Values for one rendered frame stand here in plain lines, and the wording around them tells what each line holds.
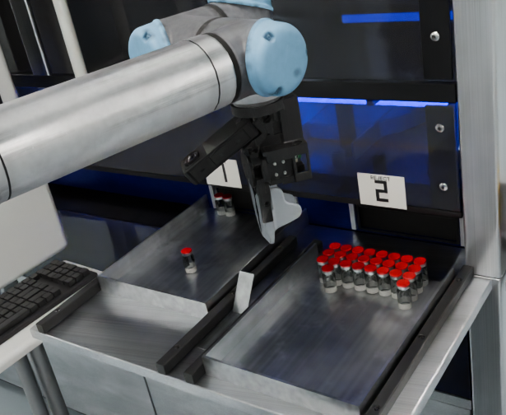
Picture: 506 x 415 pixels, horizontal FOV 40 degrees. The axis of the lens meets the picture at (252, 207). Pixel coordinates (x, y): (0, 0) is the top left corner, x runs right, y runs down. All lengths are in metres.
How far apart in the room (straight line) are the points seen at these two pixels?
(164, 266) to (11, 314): 0.33
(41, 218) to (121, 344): 0.56
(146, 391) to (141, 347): 0.85
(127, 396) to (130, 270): 0.77
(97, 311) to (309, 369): 0.44
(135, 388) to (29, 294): 0.61
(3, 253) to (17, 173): 1.06
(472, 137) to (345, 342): 0.36
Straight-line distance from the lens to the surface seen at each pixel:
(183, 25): 0.80
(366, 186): 1.21
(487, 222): 1.16
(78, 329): 1.28
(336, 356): 1.07
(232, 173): 1.36
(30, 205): 1.66
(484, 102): 1.08
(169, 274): 1.35
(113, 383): 2.12
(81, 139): 0.61
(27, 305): 1.52
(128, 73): 0.65
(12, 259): 1.66
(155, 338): 1.20
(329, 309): 1.17
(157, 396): 2.00
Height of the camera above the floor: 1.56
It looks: 26 degrees down
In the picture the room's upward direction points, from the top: 11 degrees counter-clockwise
